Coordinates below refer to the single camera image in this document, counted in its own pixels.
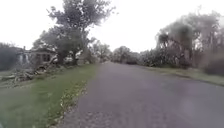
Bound row of trees and bushes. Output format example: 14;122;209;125
138;11;224;76

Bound distant clump of trees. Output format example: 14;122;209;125
111;45;141;65

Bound narrow grass strip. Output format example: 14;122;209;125
139;64;224;87

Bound large leafy tree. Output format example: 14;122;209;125
32;0;116;66

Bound pale house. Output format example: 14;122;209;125
16;46;58;70

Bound wide grass verge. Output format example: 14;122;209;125
0;63;101;128

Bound pile of fallen branches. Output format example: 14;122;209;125
0;64;64;85

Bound dark hedge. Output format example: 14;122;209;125
0;43;21;72

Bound trees behind large tree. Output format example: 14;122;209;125
88;39;113;64

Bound grey asphalt road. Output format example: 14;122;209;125
53;61;224;128

